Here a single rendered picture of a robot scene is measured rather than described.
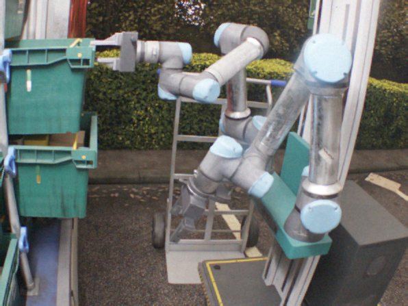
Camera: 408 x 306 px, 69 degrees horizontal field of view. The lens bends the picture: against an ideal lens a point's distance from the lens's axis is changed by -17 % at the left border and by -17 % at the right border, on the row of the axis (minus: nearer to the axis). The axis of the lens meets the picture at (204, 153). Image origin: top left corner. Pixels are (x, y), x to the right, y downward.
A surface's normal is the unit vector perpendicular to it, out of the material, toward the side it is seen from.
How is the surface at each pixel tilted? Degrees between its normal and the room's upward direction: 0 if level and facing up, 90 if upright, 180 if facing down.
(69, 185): 93
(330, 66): 82
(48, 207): 95
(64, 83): 93
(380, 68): 62
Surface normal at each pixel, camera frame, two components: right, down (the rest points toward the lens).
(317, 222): -0.21, 0.46
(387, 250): 0.20, 0.38
